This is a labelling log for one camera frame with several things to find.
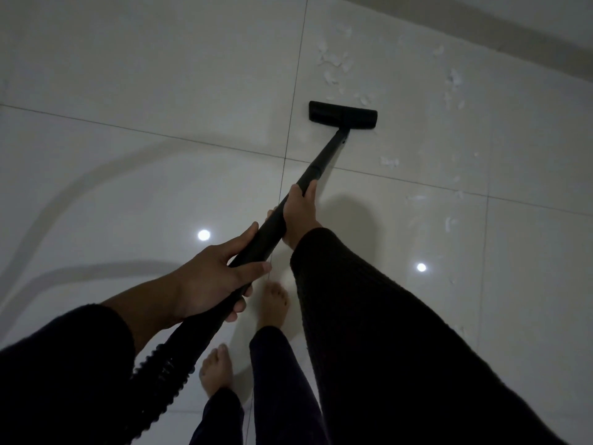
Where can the person's right hand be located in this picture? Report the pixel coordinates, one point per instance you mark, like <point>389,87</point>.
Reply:
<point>300,217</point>

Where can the person's left hand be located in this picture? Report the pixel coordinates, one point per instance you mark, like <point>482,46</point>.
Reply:
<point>204,285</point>

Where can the person's left thumb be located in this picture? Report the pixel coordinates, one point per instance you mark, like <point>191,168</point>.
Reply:
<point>231,237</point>

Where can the person's right thumb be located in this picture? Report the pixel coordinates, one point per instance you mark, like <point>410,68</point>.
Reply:
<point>311,190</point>

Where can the black vacuum wand with floor head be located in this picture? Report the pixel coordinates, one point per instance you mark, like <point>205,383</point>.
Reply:
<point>324,152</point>

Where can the person's left forearm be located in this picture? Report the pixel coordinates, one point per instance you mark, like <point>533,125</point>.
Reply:
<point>69,366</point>

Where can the person's right forearm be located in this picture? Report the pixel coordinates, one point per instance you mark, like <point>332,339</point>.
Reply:
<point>394,347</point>

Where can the person's right foot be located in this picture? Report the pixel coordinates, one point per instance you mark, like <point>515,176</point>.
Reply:
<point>272,304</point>

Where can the person's foot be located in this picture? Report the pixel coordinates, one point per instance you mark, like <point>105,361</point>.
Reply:
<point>217,370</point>
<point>272,304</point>

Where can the scattered white paper scraps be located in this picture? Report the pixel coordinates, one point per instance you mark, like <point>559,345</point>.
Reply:
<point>333,60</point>

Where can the person's left foot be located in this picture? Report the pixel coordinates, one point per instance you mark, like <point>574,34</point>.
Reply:
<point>217,370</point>

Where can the person's right leg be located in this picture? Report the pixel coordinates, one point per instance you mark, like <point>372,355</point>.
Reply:
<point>282,389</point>

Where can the person's leg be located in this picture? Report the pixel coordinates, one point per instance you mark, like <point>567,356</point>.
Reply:
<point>220,419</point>
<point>282,389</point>

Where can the person's left leg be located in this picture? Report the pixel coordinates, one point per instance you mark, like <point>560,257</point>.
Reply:
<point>220,419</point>

